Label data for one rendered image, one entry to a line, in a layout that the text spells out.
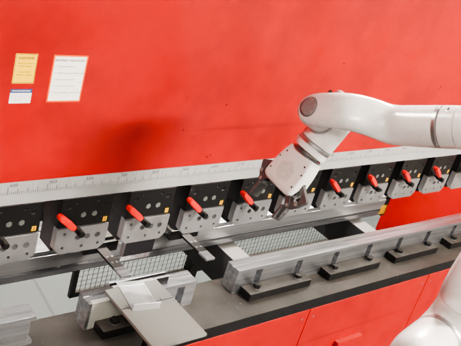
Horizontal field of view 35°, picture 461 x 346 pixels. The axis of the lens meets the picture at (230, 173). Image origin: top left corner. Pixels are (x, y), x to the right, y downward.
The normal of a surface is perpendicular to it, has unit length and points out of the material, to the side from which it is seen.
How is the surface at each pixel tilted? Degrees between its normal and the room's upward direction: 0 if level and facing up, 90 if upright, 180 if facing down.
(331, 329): 90
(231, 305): 0
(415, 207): 90
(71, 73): 90
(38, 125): 90
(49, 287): 0
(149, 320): 0
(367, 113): 58
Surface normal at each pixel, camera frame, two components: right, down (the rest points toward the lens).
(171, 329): 0.27, -0.87
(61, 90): 0.60, 0.48
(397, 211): -0.75, 0.08
